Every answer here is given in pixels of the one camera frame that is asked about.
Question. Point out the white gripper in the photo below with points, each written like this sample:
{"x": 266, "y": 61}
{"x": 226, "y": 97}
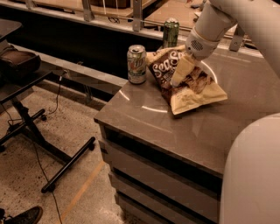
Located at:
{"x": 199, "y": 45}

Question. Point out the brown sea salt chip bag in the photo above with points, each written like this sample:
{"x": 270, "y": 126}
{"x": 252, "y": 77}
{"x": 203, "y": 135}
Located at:
{"x": 197, "y": 88}

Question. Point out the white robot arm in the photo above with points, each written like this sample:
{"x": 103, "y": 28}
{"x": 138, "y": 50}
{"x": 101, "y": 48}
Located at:
{"x": 240, "y": 140}

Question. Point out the green soda can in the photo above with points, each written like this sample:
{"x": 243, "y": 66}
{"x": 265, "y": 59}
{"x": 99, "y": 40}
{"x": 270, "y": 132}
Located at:
{"x": 171, "y": 32}

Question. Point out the white 7up can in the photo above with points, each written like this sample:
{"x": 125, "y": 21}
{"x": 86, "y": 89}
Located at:
{"x": 136, "y": 56}

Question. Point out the dark bag on stand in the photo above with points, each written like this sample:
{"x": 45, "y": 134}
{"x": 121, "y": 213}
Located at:
{"x": 15, "y": 64}

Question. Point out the grey drawer cabinet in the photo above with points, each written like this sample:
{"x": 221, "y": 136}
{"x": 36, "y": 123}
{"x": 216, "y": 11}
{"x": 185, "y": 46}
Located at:
{"x": 157, "y": 187}

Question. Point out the black rolling stand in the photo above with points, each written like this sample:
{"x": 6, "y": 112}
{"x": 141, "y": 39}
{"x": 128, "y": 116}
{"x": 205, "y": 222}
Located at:
{"x": 10, "y": 92}

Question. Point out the black shoe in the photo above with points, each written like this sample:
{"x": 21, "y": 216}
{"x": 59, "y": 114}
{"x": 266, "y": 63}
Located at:
{"x": 30, "y": 216}

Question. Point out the grey metal bracket right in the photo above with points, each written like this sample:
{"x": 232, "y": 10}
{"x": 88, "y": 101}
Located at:
{"x": 237, "y": 39}

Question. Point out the grey metal bracket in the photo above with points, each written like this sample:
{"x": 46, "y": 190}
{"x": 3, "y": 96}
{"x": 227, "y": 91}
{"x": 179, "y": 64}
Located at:
{"x": 137, "y": 16}
{"x": 87, "y": 11}
{"x": 237, "y": 39}

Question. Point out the grey metal bracket middle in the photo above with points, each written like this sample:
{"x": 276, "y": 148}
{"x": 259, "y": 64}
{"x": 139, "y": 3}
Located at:
{"x": 137, "y": 16}

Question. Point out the grey metal bracket left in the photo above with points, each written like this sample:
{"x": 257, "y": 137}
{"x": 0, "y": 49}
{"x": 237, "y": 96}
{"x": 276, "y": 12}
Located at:
{"x": 87, "y": 11}

